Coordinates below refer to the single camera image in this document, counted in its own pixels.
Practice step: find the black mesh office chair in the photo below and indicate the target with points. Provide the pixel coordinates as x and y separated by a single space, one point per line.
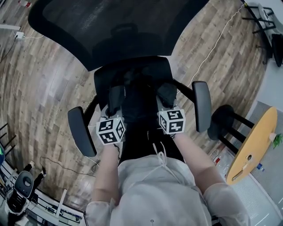
110 33

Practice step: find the white power strip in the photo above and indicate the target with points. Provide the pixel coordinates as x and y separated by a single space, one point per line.
20 35

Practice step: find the red label drink bottle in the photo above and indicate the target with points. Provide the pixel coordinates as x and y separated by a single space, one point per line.
25 2

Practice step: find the person's black trousers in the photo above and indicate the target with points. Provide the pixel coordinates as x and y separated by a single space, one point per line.
141 141

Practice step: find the large clear water jug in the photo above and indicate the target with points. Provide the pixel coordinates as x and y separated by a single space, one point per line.
219 161

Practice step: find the person's right forearm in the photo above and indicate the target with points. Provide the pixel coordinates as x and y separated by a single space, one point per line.
199 163

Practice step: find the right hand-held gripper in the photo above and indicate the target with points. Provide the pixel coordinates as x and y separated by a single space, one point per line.
172 121

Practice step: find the person's white shirt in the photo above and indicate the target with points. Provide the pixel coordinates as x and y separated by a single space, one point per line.
159 194

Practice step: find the small green potted plant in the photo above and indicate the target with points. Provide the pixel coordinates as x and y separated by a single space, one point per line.
277 141

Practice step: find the black garment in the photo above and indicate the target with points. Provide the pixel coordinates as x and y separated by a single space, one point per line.
134 103

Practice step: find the dark earbud case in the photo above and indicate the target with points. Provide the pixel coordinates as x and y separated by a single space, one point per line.
249 157

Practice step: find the white shelf rack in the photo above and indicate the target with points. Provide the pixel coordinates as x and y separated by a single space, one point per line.
44 209

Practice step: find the clear plastic water bottle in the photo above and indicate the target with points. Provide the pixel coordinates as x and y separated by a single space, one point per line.
261 167

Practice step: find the round yellow wooden table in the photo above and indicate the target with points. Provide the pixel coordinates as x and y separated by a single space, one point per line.
261 136

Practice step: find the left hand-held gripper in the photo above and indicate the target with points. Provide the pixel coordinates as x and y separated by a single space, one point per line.
110 131

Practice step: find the person's left forearm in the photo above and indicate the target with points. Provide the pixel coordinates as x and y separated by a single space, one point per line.
106 172

